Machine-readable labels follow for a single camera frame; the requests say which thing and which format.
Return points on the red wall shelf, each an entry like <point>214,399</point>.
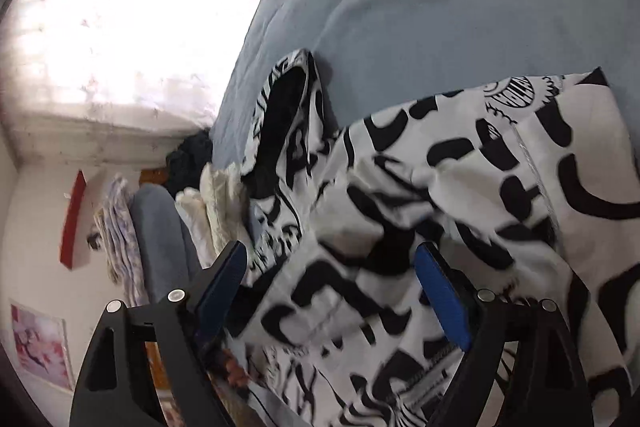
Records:
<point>72,222</point>

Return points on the wooden bed headboard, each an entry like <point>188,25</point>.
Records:
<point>152,177</point>

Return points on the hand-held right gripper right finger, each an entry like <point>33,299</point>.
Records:
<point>445,292</point>

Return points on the black and white printed jacket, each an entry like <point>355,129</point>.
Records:
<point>400,207</point>

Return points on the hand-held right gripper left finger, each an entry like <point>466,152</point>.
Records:
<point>222,279</point>

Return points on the white floral sheer curtain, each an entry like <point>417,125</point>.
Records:
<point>125,32</point>

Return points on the blue bed sheet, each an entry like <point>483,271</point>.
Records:
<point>425,7</point>

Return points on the grey blue pillow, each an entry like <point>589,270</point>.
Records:
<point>160,237</point>

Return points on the cream puffer jacket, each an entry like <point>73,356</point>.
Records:
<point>215,202</point>

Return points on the purple floral folded blanket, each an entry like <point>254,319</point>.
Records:
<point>120,227</point>

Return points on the pink wall poster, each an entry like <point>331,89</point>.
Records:
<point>40,347</point>

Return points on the black clothing pile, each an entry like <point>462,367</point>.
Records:
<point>190,162</point>

